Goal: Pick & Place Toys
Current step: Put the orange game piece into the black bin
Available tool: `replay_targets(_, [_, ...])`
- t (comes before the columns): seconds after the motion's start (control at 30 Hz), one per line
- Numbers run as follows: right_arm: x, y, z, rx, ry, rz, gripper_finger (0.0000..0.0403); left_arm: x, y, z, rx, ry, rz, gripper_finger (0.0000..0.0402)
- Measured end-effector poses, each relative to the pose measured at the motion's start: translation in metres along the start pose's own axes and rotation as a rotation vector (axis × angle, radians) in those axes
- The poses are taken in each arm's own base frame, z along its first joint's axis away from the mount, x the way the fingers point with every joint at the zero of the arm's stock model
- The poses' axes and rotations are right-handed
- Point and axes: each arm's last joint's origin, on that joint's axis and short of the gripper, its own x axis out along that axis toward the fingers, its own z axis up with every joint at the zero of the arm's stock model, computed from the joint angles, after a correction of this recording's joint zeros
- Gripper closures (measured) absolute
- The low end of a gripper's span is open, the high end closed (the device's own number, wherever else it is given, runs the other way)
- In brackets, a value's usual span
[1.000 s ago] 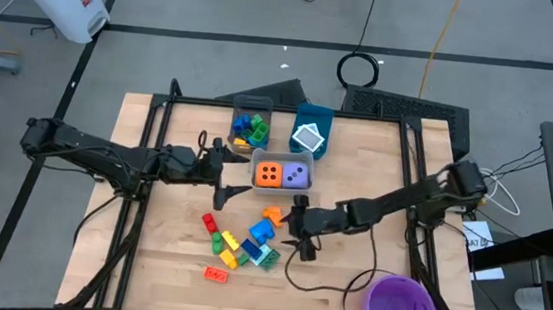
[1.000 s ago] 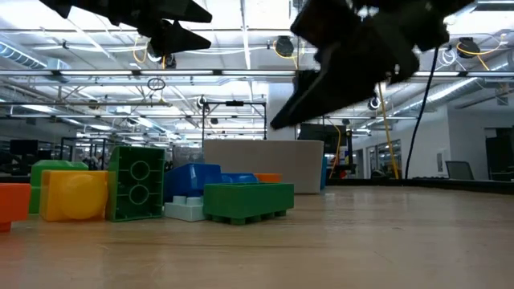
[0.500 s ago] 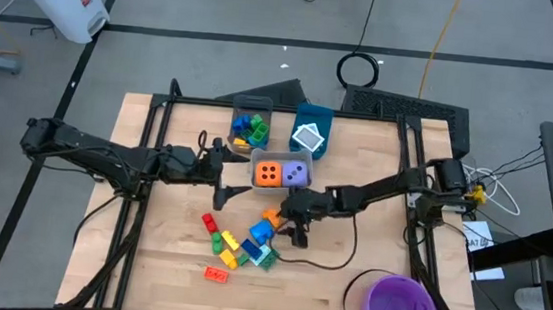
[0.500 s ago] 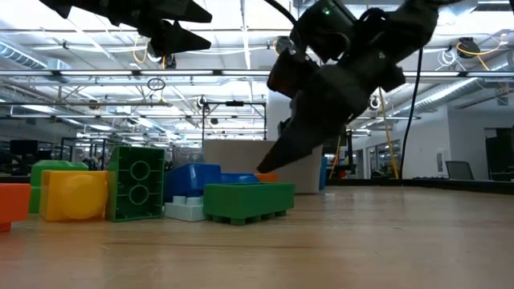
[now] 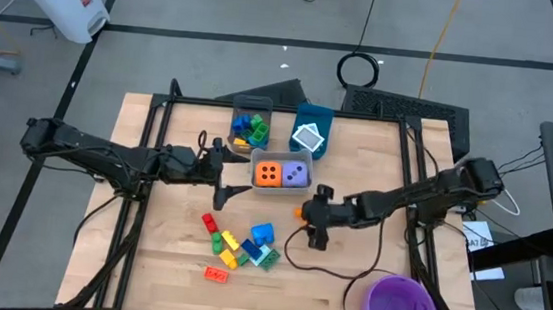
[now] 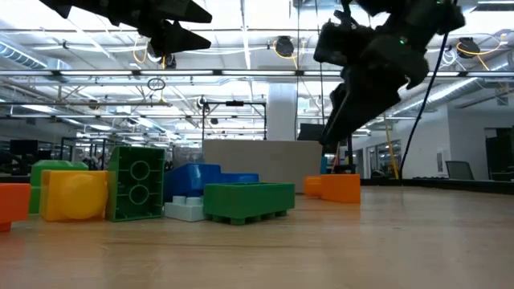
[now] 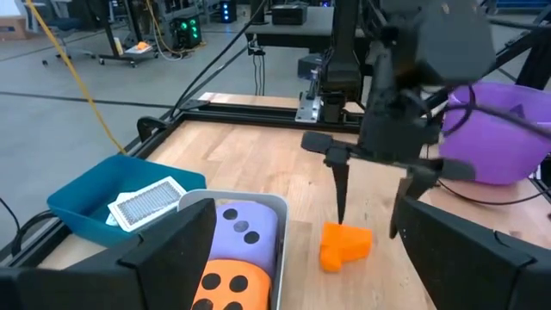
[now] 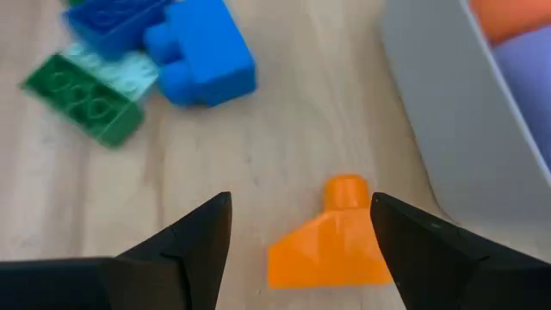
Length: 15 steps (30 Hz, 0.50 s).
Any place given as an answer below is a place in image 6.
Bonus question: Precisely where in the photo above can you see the black cabinet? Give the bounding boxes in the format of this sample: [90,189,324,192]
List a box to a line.
[483,127,514,181]

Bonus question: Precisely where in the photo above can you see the dark blue hollow brick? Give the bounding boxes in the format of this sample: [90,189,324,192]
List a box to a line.
[163,162,222,204]

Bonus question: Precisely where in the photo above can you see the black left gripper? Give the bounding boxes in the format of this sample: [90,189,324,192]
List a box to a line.
[97,0,213,58]

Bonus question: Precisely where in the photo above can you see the dark green two-hole brick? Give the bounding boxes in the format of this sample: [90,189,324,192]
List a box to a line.
[105,145,167,223]

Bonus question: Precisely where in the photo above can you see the black metal rig frame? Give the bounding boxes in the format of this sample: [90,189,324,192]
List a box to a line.
[201,100,267,141]

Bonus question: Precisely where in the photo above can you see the long black cable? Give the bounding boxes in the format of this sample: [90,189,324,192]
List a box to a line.
[314,0,325,126]

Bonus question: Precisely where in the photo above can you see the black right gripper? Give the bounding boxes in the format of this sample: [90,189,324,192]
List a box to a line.
[319,33,430,156]

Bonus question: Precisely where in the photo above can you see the orange single-stud brick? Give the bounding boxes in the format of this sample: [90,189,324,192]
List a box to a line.
[303,173,362,205]

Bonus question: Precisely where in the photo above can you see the green two-stud brick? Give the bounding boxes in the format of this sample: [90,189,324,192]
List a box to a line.
[28,159,90,214]

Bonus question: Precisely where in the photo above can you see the light grey plastic bin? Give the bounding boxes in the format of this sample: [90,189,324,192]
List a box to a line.
[202,138,324,195]

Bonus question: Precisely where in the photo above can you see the light cyan brick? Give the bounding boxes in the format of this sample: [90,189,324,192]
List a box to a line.
[163,195,210,223]

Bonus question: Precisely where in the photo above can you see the red-orange brick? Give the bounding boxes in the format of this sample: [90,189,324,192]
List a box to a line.
[0,182,32,234]

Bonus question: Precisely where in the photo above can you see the grey office chair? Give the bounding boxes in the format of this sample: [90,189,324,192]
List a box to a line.
[444,160,475,181]

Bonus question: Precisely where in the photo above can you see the long dark green brick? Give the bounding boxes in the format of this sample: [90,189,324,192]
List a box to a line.
[202,182,296,226]

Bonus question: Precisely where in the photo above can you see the yellow single-stud brick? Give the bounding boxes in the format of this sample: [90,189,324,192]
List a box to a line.
[39,169,110,223]

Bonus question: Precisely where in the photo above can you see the large blue stepped brick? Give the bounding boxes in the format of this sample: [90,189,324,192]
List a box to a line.
[219,172,261,185]

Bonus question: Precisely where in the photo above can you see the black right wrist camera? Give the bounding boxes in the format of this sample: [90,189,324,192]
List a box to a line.
[314,19,374,67]

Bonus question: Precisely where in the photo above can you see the black background monitor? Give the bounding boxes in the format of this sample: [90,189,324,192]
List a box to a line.
[297,123,325,141]
[10,139,40,157]

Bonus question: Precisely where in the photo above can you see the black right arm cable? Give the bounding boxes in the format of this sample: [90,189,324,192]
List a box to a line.
[399,31,451,180]

